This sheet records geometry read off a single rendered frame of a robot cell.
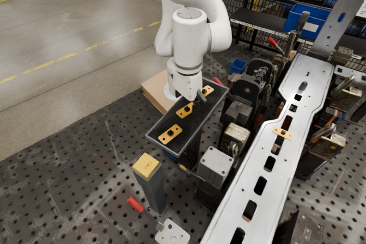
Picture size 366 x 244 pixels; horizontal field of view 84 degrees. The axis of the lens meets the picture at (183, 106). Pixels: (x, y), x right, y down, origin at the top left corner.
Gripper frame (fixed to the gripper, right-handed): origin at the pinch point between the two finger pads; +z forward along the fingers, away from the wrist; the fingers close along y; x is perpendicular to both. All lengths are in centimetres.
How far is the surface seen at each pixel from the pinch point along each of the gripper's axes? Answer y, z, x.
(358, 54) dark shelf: 25, 18, 115
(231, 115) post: 9.5, 11.4, 15.7
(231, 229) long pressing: 36.7, 21.2, -12.5
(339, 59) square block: 19, 19, 103
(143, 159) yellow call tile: 6.4, 5.2, -23.5
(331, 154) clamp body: 46, 24, 42
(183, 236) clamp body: 29.0, 15.2, -26.1
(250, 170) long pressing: 28.4, 21.2, 7.9
